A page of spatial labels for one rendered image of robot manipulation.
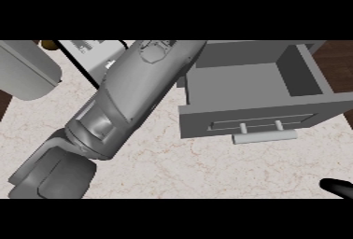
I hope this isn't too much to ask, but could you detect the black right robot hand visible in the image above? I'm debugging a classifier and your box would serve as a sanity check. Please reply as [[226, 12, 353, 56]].
[[320, 177, 353, 200]]

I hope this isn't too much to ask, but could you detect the grey open drawer box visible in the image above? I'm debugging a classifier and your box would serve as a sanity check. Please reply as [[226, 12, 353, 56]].
[[184, 43, 343, 106]]

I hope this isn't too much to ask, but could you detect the grey cabinet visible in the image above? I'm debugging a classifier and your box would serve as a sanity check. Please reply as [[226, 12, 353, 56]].
[[195, 40, 328, 69]]

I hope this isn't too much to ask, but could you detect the white appliance with black edge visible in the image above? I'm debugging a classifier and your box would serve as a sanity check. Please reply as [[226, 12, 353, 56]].
[[52, 40, 132, 91]]

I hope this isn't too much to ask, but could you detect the brown round object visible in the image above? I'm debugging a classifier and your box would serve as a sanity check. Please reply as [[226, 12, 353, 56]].
[[39, 40, 61, 51]]

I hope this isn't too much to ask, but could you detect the grey rounded appliance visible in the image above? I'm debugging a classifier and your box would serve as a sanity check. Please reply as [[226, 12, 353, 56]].
[[0, 40, 64, 102]]

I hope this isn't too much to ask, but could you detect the grey drawer front with handle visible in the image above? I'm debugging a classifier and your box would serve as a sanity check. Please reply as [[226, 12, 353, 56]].
[[176, 92, 353, 146]]

